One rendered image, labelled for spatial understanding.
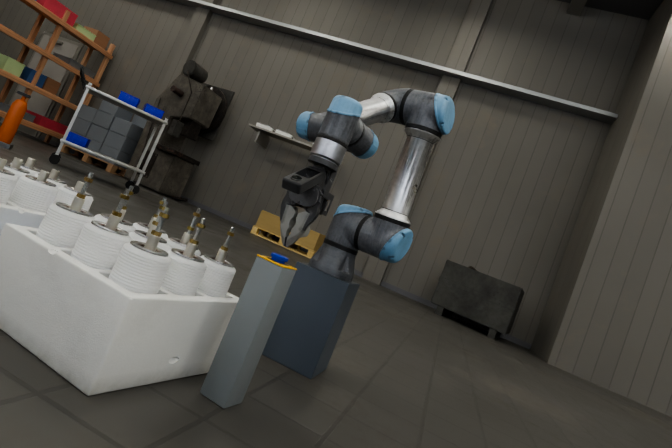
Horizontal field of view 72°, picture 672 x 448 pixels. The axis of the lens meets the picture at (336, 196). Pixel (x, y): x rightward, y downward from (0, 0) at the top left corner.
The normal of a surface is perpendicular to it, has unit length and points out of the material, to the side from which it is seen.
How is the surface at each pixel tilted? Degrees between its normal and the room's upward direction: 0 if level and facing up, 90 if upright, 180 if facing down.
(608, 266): 90
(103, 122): 90
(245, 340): 90
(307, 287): 90
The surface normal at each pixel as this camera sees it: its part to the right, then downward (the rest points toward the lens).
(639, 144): -0.23, -0.18
